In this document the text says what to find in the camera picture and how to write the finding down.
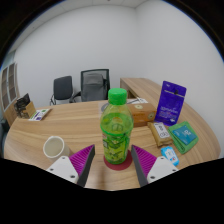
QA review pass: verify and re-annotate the flat round red coaster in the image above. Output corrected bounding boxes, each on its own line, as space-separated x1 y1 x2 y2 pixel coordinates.
103 149 134 171

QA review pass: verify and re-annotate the tan cardboard box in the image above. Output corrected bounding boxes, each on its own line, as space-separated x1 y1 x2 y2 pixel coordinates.
128 102 158 128

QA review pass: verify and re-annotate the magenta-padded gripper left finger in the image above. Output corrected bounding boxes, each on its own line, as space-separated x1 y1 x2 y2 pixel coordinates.
45 144 96 188

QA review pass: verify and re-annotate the small blue packet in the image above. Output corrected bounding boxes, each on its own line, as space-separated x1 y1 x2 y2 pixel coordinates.
160 145 180 167

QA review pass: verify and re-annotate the dark office chair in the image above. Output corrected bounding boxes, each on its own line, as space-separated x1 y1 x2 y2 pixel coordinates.
49 75 75 106

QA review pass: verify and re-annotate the black mesh office chair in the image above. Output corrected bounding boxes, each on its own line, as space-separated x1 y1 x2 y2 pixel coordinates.
71 68 111 103

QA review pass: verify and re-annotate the green packet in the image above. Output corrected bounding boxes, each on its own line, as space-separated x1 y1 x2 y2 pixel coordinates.
167 120 200 155

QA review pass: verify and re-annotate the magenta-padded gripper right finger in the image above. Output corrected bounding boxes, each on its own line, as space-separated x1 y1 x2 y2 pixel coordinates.
130 144 178 188

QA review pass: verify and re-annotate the purple package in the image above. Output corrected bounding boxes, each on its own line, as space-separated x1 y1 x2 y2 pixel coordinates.
154 80 187 127

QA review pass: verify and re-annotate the wooden side desk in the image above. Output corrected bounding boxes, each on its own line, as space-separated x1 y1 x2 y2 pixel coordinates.
119 77 165 101

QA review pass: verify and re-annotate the brown printed carton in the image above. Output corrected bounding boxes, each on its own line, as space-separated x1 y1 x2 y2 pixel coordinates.
23 100 37 118

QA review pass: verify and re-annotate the dark striped carton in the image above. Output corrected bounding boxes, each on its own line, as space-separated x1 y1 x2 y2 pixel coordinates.
13 93 32 119

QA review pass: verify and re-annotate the white and maroon mug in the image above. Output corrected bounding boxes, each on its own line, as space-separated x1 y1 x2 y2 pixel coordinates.
42 135 71 164

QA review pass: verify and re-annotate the green drink bottle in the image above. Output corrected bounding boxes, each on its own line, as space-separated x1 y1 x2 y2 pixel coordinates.
99 87 135 165

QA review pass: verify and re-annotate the tan snack packet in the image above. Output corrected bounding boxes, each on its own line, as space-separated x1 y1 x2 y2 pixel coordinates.
147 121 174 148

